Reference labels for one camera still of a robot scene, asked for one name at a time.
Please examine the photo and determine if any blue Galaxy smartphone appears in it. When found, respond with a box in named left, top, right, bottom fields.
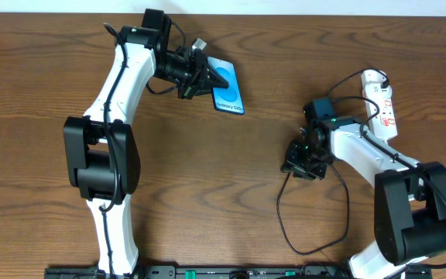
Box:
left=208, top=57, right=245, bottom=115

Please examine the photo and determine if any black USB charging cable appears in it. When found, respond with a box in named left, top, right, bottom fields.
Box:
left=276, top=67, right=390, bottom=257

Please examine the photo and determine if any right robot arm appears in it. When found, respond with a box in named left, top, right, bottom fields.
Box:
left=281, top=98, right=446, bottom=278

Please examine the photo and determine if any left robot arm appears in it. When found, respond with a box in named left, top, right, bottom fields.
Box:
left=63, top=9, right=230, bottom=278

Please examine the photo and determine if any white USB charger adapter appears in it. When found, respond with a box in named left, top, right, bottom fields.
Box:
left=361, top=68, right=389, bottom=89

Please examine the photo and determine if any white power strip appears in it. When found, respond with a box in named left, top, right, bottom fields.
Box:
left=362, top=84, right=398, bottom=142

